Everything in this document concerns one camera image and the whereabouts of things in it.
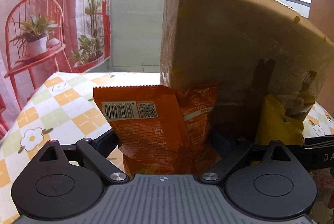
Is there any orange snack packet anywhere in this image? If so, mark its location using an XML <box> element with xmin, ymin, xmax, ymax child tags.
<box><xmin>93</xmin><ymin>84</ymin><xmax>219</xmax><ymax>176</ymax></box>

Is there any yellow snack packet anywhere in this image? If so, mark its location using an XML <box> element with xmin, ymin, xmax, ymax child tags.
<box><xmin>255</xmin><ymin>94</ymin><xmax>305</xmax><ymax>145</ymax></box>

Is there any checkered floral tablecloth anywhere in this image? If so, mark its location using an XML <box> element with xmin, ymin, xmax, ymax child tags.
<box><xmin>1</xmin><ymin>72</ymin><xmax>333</xmax><ymax>223</ymax></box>

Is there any taped cardboard box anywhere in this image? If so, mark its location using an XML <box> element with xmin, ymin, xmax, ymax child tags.
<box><xmin>160</xmin><ymin>0</ymin><xmax>333</xmax><ymax>119</ymax></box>

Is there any red printed backdrop curtain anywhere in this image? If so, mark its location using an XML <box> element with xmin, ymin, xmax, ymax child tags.
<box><xmin>1</xmin><ymin>0</ymin><xmax>110</xmax><ymax>136</ymax></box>

